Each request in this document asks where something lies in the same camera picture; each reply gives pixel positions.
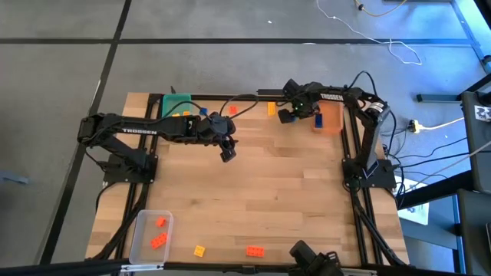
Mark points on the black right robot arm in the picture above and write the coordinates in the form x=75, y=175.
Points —
x=372, y=142

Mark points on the black flat bar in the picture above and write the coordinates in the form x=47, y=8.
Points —
x=270, y=92

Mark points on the orange small building block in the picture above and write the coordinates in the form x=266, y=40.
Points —
x=233, y=110
x=160, y=222

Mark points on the black aluminium table frame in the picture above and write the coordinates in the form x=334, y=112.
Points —
x=207, y=97

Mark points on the blue small building block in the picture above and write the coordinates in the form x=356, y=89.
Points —
x=203, y=111
x=294, y=119

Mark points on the black mounted device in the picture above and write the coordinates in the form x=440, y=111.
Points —
x=307, y=257

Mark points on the clear plastic bin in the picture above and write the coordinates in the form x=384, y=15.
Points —
x=138, y=230

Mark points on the blue metal bar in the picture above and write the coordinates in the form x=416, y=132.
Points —
x=437, y=98

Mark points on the white fiducial tag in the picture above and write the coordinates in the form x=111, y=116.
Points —
x=482, y=114

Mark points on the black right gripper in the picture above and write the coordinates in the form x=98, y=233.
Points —
x=303, y=99

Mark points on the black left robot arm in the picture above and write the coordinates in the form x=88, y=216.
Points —
x=115, y=124

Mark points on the yellow power plug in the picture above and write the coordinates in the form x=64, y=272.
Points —
x=415, y=125

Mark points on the silver metal bracket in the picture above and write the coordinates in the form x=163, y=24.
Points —
x=142, y=268

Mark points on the black metal beam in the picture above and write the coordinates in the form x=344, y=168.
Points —
x=57, y=267
x=433, y=190

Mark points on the orange translucent plastic bin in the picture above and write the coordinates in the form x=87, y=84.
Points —
x=333, y=119

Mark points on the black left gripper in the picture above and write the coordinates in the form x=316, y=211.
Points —
x=216, y=128

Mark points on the yellow long building block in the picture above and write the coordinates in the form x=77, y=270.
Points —
x=271, y=109
x=186, y=113

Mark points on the teal translucent plastic bin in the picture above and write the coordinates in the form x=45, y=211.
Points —
x=170, y=103

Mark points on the dark grey case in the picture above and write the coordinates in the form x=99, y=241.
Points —
x=475, y=153

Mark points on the orange long building block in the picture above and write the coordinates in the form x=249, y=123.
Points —
x=159, y=241
x=255, y=251

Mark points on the blue long building block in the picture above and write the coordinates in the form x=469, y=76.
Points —
x=318, y=121

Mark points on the dark grey panel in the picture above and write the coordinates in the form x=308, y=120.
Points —
x=475, y=230

